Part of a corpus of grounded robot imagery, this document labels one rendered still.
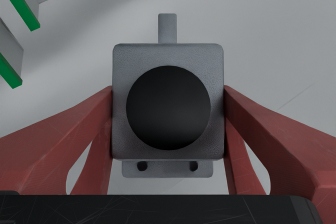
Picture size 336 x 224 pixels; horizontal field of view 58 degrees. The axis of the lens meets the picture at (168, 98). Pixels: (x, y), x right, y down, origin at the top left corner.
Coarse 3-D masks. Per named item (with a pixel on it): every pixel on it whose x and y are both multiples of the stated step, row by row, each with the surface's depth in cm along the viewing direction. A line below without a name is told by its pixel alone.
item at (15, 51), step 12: (0, 24) 18; (0, 36) 17; (12, 36) 19; (0, 48) 16; (12, 48) 18; (0, 60) 16; (12, 60) 17; (0, 72) 16; (12, 72) 16; (12, 84) 17
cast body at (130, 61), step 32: (160, 32) 16; (128, 64) 12; (160, 64) 12; (192, 64) 12; (128, 96) 11; (160, 96) 11; (192, 96) 11; (128, 128) 11; (160, 128) 10; (192, 128) 10; (128, 160) 14; (160, 160) 14; (192, 160) 14
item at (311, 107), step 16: (320, 80) 33; (304, 96) 33; (320, 96) 33; (288, 112) 33; (304, 112) 33; (320, 112) 33; (320, 128) 33; (256, 160) 32; (224, 176) 32; (176, 192) 32; (192, 192) 32; (208, 192) 32; (224, 192) 32
